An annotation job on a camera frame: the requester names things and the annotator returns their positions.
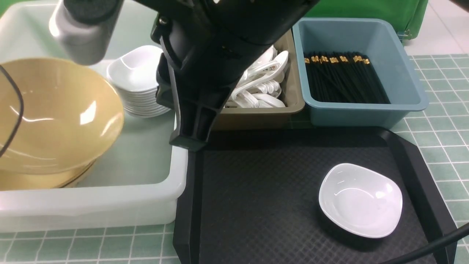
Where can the yellow noodle bowl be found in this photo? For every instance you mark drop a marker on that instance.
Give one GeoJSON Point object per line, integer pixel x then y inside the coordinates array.
{"type": "Point", "coordinates": [55, 115]}

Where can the bundle of black chopsticks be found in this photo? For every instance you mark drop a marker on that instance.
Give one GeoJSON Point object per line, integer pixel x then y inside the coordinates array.
{"type": "Point", "coordinates": [343, 77]}

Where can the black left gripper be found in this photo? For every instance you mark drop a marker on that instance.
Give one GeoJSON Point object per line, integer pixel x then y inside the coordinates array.
{"type": "Point", "coordinates": [207, 45]}

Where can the green checkered tablecloth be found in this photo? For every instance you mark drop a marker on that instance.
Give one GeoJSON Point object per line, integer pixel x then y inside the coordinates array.
{"type": "Point", "coordinates": [440, 132]}

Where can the small white sauce dish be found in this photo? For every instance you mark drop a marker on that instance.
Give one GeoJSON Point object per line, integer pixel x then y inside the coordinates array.
{"type": "Point", "coordinates": [361, 201]}

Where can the black plastic serving tray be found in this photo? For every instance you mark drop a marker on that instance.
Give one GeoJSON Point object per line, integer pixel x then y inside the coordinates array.
{"type": "Point", "coordinates": [251, 197]}

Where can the olive plastic spoon bin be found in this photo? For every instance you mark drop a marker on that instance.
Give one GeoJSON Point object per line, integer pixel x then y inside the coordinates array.
{"type": "Point", "coordinates": [269, 118]}

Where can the yellow bowl in tub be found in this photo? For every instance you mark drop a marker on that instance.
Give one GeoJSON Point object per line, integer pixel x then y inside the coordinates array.
{"type": "Point", "coordinates": [18, 181]}

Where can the blue plastic chopstick bin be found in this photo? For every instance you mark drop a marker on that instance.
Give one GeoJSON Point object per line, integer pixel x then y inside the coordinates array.
{"type": "Point", "coordinates": [376, 39]}

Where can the green fabric backdrop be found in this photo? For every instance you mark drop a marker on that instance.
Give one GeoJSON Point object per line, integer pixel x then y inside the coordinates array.
{"type": "Point", "coordinates": [366, 9]}

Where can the pile of white soup spoons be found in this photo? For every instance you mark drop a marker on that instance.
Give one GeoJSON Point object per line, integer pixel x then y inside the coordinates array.
{"type": "Point", "coordinates": [259, 86]}

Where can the stack of white sauce dishes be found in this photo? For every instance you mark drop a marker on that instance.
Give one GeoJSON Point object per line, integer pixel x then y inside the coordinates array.
{"type": "Point", "coordinates": [133, 76]}

